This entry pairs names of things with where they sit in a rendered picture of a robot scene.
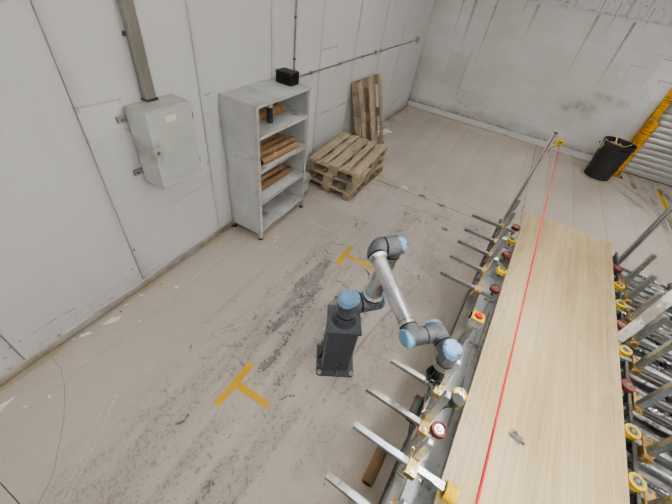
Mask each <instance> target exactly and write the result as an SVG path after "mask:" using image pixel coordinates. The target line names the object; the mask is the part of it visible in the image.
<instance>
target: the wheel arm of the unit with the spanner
mask: <svg viewBox="0 0 672 504"><path fill-rule="evenodd" d="M365 391H366V392H367V393H369V394H370V395H372V396H373V397H375V398H376V399H378V400H379V401H381V402H382V403H384V404H385V405H387V406H388V407H390V408H391V409H393V410H394V411H396V412H397V413H399V414H400V415H402V416H403V417H405V418H406V419H408V420H409V421H411V422H412V423H414V424H415V425H417V426H418V427H419V425H420V424H421V421H422V419H420V418H419V417H417V416H416V415H414V414H413V413H411V412H410V411H408V410H407V409H405V408H404V407H402V406H400V405H399V404H397V403H396V402H394V401H393V400H391V399H390V398H388V397H387V396H385V395H384V394H382V393H381V392H379V391H378V390H376V389H375V388H373V387H372V386H370V385H368V386H367V388H366V390H365Z"/></svg>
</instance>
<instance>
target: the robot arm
mask: <svg viewBox="0 0 672 504"><path fill-rule="evenodd" d="M406 252H407V242H406V239H405V238H404V236H402V235H394V236H384V237H378V238H376V239H374V240H373V241H372V242H371V243H370V245H369V247H368V249H367V259H368V261H369V263H370V264H373V266H374V269H375V270H374V272H373V275H372V277H371V280H370V282H369V285H368V286H366V287H365V288H364V290H363V292H356V291H355V290H353V289H347V290H344V291H343V292H341V294H340V296H339V298H338V303H337V308H336V310H335V311H334V312H333V315H332V322H333V324H334V325H335V326H336V327H337V328H339V329H342V330H349V329H352V328H353V327H354V326H355V325H356V322H357V316H356V314H357V313H363V312H369V311H374V310H380V309H382V308H384V306H385V302H386V299H385V295H386V297H387V300H388V302H389V304H390V307H391V309H392V311H393V314H394V316H395V318H396V321H397V323H398V326H399V329H400V331H399V339H400V342H401V344H402V345H403V346H404V347H405V348H414V347H416V346H421V345H425V344H431V343H433V344H434V346H435V348H436V350H437V351H438V354H437V355H436V357H435V358H434V360H433V365H431V367H428V368H427V370H426V374H427V376H426V378H425V380H426V383H428V384H429V385H432V388H433V387H436V386H437V388H438V387H439V385H440V384H441V382H442V381H443V378H444V377H445V376H444V375H445V374H447V373H449V372H450V371H451V369H454V365H455V364H456V362H457V361H458V360H459V359H460V358H461V355H462V353H463V350H462V346H461V345H460V343H459V342H457V341H456V340H454V339H452V338H451V337H450V335H449V333H448V332H447V330H446V329H445V327H444V325H443V324H442V322H441V321H440V320H438V319H431V320H429V321H427V322H426V323H425V324H424V325H423V326H418V324H417V322H416V321H415V319H414V317H413V315H412V313H411V311H410V308H409V306H408V304H407V302H406V300H405V298H404V295H403V293H402V291H401V289H400V287H399V285H398V282H397V280H396V278H395V276H394V274H393V269H394V267H395V265H396V263H397V261H398V259H399V257H400V255H401V254H405V253H406ZM383 290H384V292H385V294H384V292H383ZM425 380H424V381H425ZM429 382H430V383H429ZM426 383H425V385H426ZM432 388H431V389H432Z"/></svg>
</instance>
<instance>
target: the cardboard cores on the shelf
mask: <svg viewBox="0 0 672 504"><path fill-rule="evenodd" d="M266 107H267V106H266ZM266 107H263V108H260V109H259V121H260V120H263V119H265V118H267V109H266ZM283 111H285V105H284V104H283V103H280V104H278V102H276V103H274V104H273V115H275V114H278V113H281V112H283ZM298 147H299V143H298V142H297V141H296V138H295V137H294V136H291V137H289V138H287V136H286V135H285V134H283V135H281V136H280V134H279V133H278V132H277V133H275V134H273V135H271V136H269V137H267V138H265V139H263V140H261V141H260V160H261V166H263V165H265V164H267V163H269V162H271V161H273V160H275V159H277V158H279V157H281V156H282V155H284V154H286V153H288V152H290V151H292V150H294V149H296V148H298ZM281 165H282V163H280V164H278V165H276V166H275V167H273V168H271V169H270V170H268V171H266V172H264V173H263V174H261V191H263V190H264V189H266V188H267V187H269V186H270V185H272V184H273V183H275V182H276V181H278V180H279V179H281V178H282V177H284V176H285V175H286V174H288V173H289V172H291V170H292V169H291V167H290V166H287V167H285V168H284V169H283V168H282V166H281Z"/></svg>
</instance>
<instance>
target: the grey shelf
mask: <svg viewBox="0 0 672 504"><path fill-rule="evenodd" d="M307 92H308V97H307ZM218 96H219V105H220V114H221V123H222V132H223V141H224V150H225V159H226V168H227V177H228V186H229V196H230V205H231V214H232V223H233V224H232V226H233V227H236V226H237V224H235V222H236V223H238V224H240V225H242V226H244V227H246V228H248V229H250V230H252V231H254V232H256V233H259V240H262V239H263V231H264V230H265V229H267V228H268V227H269V226H270V225H271V224H272V223H273V222H275V221H277V220H278V219H280V218H281V217H282V216H284V215H285V214H286V213H287V212H289V211H290V210H291V209H293V208H294V207H295V206H296V205H298V204H299V203H300V202H301V205H299V207H300V208H302V207H303V195H304V181H305V167H306V153H307V138H308V124H309V110H310V96H311V87H310V86H307V85H304V84H301V83H299V84H298V85H295V86H292V87H290V86H287V85H284V84H281V83H278V82H276V77H273V78H270V79H266V80H263V81H259V82H256V83H252V84H249V85H245V86H242V87H238V88H235V89H231V90H228V91H224V92H220V93H218ZM276 102H278V104H280V103H283V104H284V105H285V111H283V112H281V113H278V114H275V115H273V123H267V118H265V119H263V120H260V121H259V109H260V108H263V107H266V106H268V105H271V104H274V103H276ZM222 103H223V105H222ZM306 108H307V112H306ZM254 109H255V110H254ZM223 112H224V114H223ZM253 118H254V123H253ZM224 122H225V124H224ZM305 123H306V128H305ZM225 132H226V133H225ZM277 132H279V134H280V136H281V135H283V134H285V135H286V136H287V138H289V137H291V136H294V137H295V138H296V141H297V142H298V143H299V147H298V148H296V149H294V150H292V151H290V152H288V153H286V154H284V155H282V156H281V157H279V158H277V159H275V160H273V161H271V162H269V163H267V164H265V165H263V166H261V160H260V141H261V140H263V139H265V138H267V137H269V136H271V135H273V134H275V133H277ZM304 139H305V143H304ZM226 141H227V143H226ZM254 142H255V147H254ZM227 151H228V153H227ZM303 155H304V159H303ZM280 163H282V165H281V166H282V168H283V169H284V168H285V167H287V166H290V167H291V169H292V170H291V172H289V173H288V174H286V175H285V176H284V177H282V178H281V179H279V180H278V181H276V182H275V183H273V184H272V185H270V186H269V187H267V188H266V189H264V190H263V191H261V174H263V173H264V172H266V171H268V170H270V169H271V168H273V167H275V166H276V165H278V164H280ZM229 170H230V172H229ZM302 170H303V173H302ZM257 177H258V178H257ZM257 179H258V180H257ZM230 180H231V181H230ZM301 186H302V190H301ZM256 187H257V192H256ZM232 199H233V201H232ZM233 209H234V210H233Z"/></svg>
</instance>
